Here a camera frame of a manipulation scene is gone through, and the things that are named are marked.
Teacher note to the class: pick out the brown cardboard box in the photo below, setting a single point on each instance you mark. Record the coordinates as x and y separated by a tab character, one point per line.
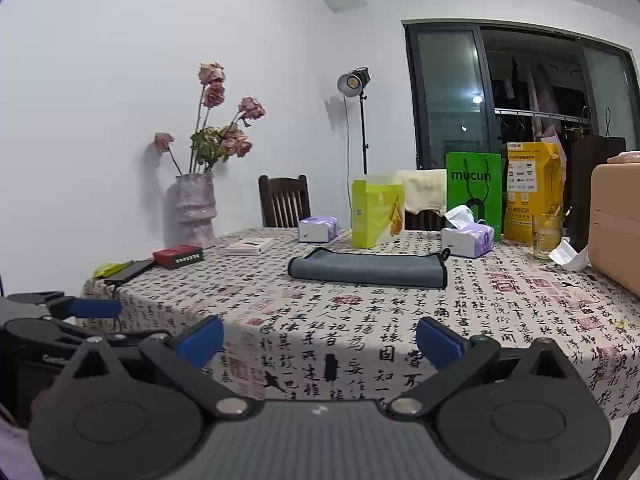
617	225

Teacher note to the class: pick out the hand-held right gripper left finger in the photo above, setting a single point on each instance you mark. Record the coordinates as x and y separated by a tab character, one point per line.
202	342

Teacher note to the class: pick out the pink ceramic vase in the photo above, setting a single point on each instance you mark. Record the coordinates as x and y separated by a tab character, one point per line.
192	212

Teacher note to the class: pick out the dried pink roses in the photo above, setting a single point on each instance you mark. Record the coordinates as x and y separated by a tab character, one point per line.
220	137

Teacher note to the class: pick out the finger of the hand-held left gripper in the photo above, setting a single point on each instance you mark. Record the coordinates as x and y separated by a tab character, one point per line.
95	307
65	331

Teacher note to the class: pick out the black paper bag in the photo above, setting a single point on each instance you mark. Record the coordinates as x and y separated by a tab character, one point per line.
595	185

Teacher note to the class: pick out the glass cup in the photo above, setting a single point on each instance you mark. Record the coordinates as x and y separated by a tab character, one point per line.
546	237

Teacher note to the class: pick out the studio lamp on stand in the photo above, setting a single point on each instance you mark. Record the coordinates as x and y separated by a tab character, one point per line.
352	82

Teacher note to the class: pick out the purple tissue pack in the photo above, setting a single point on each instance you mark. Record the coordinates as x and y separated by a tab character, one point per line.
317	229
467	240

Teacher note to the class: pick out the yellow-green wrapper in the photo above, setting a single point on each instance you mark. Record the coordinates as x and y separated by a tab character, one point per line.
107	270

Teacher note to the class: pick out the calligraphy printed tablecloth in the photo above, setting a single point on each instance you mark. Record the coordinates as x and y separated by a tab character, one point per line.
350	320

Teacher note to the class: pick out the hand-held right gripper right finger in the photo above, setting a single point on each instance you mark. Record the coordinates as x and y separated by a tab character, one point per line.
437	344

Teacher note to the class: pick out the dark sliding glass door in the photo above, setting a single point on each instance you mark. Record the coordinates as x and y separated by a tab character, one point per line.
450	100

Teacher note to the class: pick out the white pink flat box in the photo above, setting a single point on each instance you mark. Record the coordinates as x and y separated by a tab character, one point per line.
249	246

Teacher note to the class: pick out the dark wooden chair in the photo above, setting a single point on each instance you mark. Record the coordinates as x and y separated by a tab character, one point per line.
284	202
424	221

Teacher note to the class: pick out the black phone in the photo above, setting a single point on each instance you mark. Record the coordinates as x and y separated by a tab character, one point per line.
129	271

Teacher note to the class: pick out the cream towel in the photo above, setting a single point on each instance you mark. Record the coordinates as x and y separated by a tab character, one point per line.
425	190

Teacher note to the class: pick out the grey towel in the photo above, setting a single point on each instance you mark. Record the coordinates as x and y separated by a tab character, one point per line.
367	267

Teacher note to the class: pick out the green paper bag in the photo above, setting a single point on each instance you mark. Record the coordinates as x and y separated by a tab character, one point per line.
472	185

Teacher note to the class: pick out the pink cloth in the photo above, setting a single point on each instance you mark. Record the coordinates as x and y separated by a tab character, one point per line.
625	157

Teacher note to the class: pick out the hanging clothes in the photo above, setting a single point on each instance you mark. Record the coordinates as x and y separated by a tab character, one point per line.
535	95

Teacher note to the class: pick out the white paper receipt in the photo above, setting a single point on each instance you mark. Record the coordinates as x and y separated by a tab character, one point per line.
570	256

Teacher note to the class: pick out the red flat box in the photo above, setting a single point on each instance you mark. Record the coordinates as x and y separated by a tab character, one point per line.
178	256

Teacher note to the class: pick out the yellow paper bag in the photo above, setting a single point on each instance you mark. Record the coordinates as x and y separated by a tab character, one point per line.
532	185

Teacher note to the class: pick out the yellow-green carton box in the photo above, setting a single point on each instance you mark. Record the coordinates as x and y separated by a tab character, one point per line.
372	212

